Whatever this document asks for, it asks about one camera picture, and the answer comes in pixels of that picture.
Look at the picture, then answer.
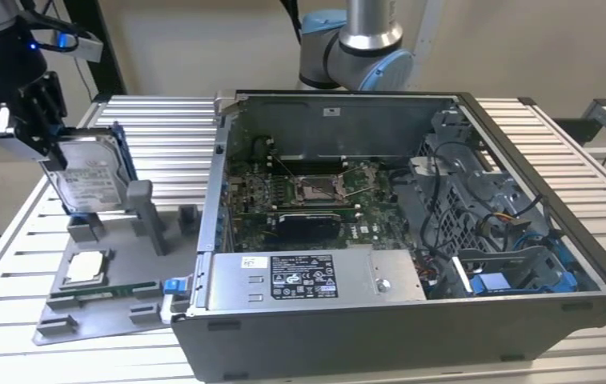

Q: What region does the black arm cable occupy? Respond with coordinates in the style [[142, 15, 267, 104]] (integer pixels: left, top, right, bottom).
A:
[[279, 0, 304, 43]]

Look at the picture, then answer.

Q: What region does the grey power supply unit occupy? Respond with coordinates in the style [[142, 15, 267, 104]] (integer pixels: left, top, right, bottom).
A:
[[206, 249, 427, 311]]

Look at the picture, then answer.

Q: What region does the thin wire locking lever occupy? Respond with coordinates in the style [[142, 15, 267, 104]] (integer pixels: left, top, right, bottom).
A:
[[271, 154, 304, 180]]

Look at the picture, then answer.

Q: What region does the CPU socket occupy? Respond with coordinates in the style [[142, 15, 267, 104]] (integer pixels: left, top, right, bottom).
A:
[[289, 171, 349, 206]]

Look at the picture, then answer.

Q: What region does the grey parts rack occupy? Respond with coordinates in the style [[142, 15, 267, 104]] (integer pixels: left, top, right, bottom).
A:
[[32, 179, 202, 347]]

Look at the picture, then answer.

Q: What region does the black open PC case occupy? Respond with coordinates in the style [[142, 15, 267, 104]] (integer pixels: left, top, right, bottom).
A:
[[169, 89, 606, 383]]

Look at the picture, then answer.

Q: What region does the blue data wire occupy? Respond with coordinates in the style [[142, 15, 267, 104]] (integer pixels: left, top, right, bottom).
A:
[[515, 230, 565, 266]]

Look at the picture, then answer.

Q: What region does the green RAM stick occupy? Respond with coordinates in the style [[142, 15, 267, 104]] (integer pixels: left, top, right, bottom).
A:
[[49, 280, 157, 299]]

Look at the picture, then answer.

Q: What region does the metal disk bay cage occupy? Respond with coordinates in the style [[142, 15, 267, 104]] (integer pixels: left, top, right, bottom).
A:
[[401, 131, 576, 298]]

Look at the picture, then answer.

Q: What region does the silver wrist camera blue light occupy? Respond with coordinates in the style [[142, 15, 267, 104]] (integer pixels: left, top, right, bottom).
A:
[[56, 31, 104, 62]]

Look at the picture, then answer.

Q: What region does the long black wire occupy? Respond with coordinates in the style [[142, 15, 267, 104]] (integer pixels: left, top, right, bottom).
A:
[[428, 142, 544, 251]]

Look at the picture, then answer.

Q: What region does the yellow black power wire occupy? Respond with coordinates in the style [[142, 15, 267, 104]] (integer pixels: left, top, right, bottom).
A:
[[480, 211, 528, 238]]

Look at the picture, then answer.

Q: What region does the metal socket cover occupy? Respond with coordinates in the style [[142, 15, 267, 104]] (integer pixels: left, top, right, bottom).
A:
[[333, 164, 379, 198]]

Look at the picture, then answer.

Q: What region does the green motherboard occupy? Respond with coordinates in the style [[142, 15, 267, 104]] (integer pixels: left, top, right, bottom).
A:
[[224, 158, 416, 258]]

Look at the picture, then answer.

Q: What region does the blue bay carrier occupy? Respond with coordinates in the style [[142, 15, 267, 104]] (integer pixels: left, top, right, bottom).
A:
[[469, 273, 528, 296]]

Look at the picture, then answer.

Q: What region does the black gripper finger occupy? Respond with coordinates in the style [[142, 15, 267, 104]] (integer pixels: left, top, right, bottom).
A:
[[16, 82, 68, 171], [40, 70, 66, 125]]

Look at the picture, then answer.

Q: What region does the black stand post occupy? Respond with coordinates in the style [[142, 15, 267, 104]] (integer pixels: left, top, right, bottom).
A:
[[69, 0, 128, 98]]

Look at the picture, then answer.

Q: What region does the silver CPU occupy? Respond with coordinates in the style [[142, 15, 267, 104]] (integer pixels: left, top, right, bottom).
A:
[[62, 251, 106, 283]]

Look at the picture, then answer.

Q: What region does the hard disk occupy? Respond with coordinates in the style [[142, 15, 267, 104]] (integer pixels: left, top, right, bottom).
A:
[[40, 121, 138, 220]]

